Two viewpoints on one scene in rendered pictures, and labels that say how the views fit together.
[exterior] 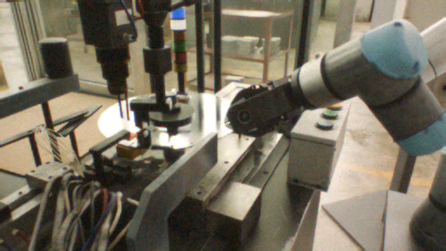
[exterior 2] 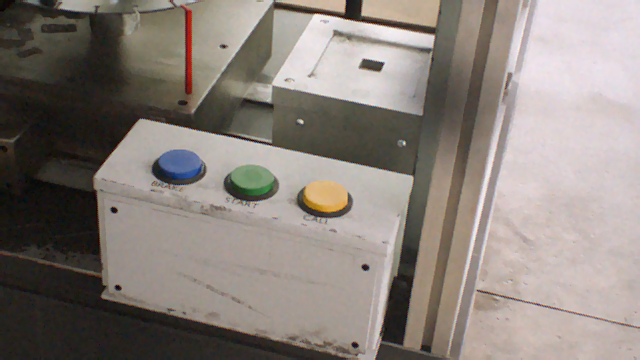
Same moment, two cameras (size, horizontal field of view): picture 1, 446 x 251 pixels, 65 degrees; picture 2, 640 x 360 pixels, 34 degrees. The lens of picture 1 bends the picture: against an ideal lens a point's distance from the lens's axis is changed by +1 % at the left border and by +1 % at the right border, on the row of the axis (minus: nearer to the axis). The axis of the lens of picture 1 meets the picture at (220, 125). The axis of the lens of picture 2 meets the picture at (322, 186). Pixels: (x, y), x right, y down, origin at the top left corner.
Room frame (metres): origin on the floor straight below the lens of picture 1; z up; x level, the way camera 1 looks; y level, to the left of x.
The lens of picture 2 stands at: (0.73, -1.06, 1.46)
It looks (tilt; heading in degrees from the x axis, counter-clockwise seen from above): 36 degrees down; 76
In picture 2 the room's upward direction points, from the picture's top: 5 degrees clockwise
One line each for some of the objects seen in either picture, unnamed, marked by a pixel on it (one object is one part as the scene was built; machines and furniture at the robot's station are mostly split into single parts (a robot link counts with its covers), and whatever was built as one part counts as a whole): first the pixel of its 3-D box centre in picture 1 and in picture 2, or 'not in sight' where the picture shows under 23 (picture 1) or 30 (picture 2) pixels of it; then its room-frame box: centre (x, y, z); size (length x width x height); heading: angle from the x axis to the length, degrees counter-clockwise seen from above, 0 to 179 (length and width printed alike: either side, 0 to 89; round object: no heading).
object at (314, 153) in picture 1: (320, 139); (253, 238); (0.87, -0.28, 0.82); 0.28 x 0.11 x 0.15; 154
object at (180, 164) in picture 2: (324, 125); (179, 169); (0.80, -0.27, 0.90); 0.04 x 0.04 x 0.02
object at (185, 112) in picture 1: (171, 110); not in sight; (0.75, 0.12, 0.96); 0.11 x 0.11 x 0.03
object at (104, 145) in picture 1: (115, 153); not in sight; (0.57, 0.20, 0.95); 0.10 x 0.03 x 0.07; 154
